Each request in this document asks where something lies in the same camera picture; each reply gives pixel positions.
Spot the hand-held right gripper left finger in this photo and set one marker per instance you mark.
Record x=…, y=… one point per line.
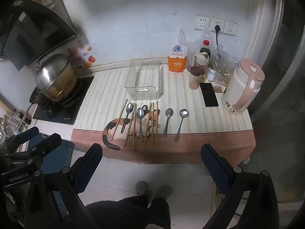
x=89, y=164

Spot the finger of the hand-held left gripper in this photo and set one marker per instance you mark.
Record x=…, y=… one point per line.
x=46, y=143
x=25, y=134

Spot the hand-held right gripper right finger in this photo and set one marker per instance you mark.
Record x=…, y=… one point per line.
x=214, y=164

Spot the metal spoon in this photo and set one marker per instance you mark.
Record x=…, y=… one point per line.
x=169, y=112
x=183, y=113
x=140, y=112
x=129, y=107

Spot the bundle of wooden chopsticks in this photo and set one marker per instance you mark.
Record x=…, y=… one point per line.
x=153, y=124

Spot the clear plastic container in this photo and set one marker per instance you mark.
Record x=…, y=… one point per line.
x=145, y=89

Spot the blue cabinet front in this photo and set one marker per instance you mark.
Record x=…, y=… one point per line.
x=57, y=157

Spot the black cooktop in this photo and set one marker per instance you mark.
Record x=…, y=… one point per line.
x=69, y=114

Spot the grey slipper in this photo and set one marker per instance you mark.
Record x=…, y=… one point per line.
x=142, y=189
x=164, y=190

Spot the steel pot with lid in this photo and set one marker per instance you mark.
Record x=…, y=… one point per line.
x=52, y=74

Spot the black smartphone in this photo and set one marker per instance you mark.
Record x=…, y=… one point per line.
x=209, y=95

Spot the small brown card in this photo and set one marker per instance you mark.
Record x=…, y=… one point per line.
x=218, y=90

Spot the pink and cream electric kettle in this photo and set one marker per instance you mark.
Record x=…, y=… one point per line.
x=240, y=85

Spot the wrapped lollipop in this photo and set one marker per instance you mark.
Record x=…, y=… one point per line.
x=219, y=80

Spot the spice jar brown lid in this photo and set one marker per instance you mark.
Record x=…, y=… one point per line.
x=195, y=81

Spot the small white bottle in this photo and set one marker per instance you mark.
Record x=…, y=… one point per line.
x=211, y=74

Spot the dark glass door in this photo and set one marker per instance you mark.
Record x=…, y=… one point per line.
x=286, y=100

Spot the black range hood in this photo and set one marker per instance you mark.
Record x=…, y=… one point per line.
x=31, y=35

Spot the crumpled clear plastic bag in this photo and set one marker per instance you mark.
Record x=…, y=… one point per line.
x=226, y=64

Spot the oil bottle beige lid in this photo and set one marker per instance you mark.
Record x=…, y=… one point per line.
x=201, y=58

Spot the orange and white salt bag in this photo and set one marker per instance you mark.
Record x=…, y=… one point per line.
x=176, y=64

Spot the dark sauce bottle red cap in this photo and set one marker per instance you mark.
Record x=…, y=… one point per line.
x=205, y=50

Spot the translucent white plastic bag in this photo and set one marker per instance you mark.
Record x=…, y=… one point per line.
x=183, y=37

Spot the tall clear plastic bag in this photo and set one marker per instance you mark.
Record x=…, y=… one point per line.
x=206, y=32

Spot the wall utensil rack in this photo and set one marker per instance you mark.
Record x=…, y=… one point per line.
x=6, y=126

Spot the fruit wall sticker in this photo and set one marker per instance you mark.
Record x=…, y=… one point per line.
x=81, y=59

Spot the beige hood duct cover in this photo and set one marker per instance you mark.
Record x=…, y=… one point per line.
x=52, y=0

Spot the white wall socket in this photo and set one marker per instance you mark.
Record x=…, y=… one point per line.
x=201, y=22
x=220, y=21
x=230, y=28

